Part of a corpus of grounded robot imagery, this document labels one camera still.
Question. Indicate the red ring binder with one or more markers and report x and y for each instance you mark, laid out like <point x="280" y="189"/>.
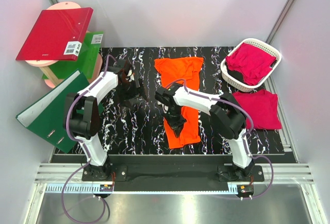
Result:
<point x="57" y="35"/>

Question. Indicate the pink t shirt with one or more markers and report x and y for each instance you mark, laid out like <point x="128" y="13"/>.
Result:
<point x="251" y="62"/>
<point x="262" y="108"/>

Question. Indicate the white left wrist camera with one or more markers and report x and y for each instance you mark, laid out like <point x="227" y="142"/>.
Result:
<point x="130" y="76"/>

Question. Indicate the pink wooden stool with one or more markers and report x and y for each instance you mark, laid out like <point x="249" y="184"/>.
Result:
<point x="49" y="77"/>

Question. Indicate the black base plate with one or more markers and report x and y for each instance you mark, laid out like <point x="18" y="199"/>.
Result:
<point x="172" y="172"/>

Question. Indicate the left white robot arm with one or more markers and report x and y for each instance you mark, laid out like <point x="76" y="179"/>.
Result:
<point x="82" y="117"/>

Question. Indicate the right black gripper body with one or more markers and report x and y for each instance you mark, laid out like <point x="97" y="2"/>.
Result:
<point x="174" y="118"/>

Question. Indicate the aluminium rail frame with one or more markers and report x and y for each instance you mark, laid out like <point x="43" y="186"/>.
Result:
<point x="63" y="173"/>

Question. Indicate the orange t shirt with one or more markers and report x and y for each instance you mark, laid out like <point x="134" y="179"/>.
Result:
<point x="180" y="69"/>

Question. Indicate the light green folder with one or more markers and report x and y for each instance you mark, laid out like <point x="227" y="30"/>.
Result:
<point x="89" y="59"/>

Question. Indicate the dark green ring binder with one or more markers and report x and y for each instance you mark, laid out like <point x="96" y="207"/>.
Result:
<point x="45" y="117"/>

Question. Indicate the black garment in basket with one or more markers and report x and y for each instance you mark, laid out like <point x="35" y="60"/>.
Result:
<point x="242" y="78"/>

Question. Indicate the pink t shirt in basket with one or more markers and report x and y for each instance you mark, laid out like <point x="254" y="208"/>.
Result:
<point x="251" y="62"/>

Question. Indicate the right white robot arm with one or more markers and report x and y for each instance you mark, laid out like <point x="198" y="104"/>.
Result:
<point x="227" y="118"/>

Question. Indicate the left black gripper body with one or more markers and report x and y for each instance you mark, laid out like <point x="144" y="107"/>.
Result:
<point x="128" y="90"/>

